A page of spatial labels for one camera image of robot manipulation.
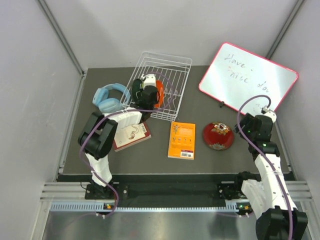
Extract orange plastic plate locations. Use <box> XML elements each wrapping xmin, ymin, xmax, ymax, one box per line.
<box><xmin>154</xmin><ymin>80</ymin><xmax>164</xmax><ymax>108</ymax></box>

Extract red floral plate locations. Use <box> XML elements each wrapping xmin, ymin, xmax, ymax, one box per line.
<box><xmin>202</xmin><ymin>122</ymin><xmax>235</xmax><ymax>151</ymax></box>

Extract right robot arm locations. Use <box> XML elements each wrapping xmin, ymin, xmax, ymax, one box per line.
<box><xmin>233</xmin><ymin>110</ymin><xmax>308</xmax><ymax>240</ymax></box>

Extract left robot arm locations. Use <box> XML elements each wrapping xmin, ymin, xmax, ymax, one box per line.
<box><xmin>77</xmin><ymin>82</ymin><xmax>162</xmax><ymax>199</ymax></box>

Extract dark green ceramic plate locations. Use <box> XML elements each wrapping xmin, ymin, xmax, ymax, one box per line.
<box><xmin>131</xmin><ymin>78</ymin><xmax>143</xmax><ymax>104</ymax></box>

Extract red and white book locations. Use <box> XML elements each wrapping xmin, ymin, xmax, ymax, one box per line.
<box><xmin>113</xmin><ymin>122</ymin><xmax>152</xmax><ymax>152</ymax></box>

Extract light blue headphones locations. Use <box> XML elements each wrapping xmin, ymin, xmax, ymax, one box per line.
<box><xmin>92</xmin><ymin>83</ymin><xmax>131</xmax><ymax>114</ymax></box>

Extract orange paperback book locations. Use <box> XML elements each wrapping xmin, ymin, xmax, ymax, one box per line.
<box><xmin>167</xmin><ymin>121</ymin><xmax>196</xmax><ymax>160</ymax></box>

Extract pink framed whiteboard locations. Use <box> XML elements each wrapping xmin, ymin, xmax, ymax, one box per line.
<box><xmin>198</xmin><ymin>42</ymin><xmax>299</xmax><ymax>116</ymax></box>

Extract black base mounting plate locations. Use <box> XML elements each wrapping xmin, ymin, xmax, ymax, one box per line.
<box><xmin>84</xmin><ymin>174</ymin><xmax>251</xmax><ymax>202</ymax></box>

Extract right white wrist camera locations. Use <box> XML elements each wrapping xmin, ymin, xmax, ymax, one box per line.
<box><xmin>261</xmin><ymin>105</ymin><xmax>277</xmax><ymax>124</ymax></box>

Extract white wire dish rack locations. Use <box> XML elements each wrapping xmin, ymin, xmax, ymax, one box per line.
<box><xmin>126</xmin><ymin>51</ymin><xmax>193</xmax><ymax>122</ymax></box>

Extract grey slotted cable duct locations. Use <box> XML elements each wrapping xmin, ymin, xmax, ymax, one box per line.
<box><xmin>50</xmin><ymin>201</ymin><xmax>252</xmax><ymax>214</ymax></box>

